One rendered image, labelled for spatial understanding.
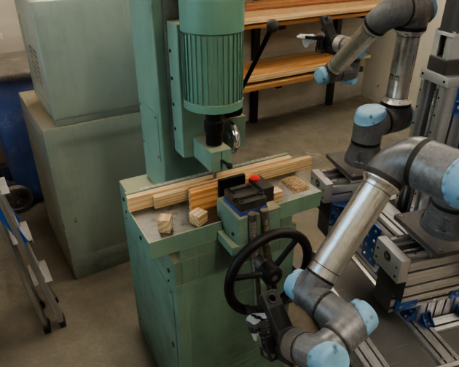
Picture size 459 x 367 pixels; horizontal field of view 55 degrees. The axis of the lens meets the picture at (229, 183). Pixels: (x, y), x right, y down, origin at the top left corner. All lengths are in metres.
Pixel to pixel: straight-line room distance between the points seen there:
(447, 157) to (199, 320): 0.92
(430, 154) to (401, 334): 1.14
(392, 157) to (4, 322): 2.00
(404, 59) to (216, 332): 1.21
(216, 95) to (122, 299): 1.45
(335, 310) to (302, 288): 0.09
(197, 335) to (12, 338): 1.10
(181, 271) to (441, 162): 0.77
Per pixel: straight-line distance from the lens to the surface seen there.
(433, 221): 1.52
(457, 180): 1.00
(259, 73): 3.83
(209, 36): 1.20
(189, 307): 1.46
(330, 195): 1.83
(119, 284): 2.51
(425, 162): 1.03
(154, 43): 1.42
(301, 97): 4.81
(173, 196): 1.39
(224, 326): 1.60
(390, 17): 1.73
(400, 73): 1.86
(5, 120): 3.03
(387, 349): 1.97
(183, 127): 1.41
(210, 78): 1.22
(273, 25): 1.25
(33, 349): 2.32
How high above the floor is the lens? 1.64
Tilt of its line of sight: 29 degrees down
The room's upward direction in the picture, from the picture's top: straight up
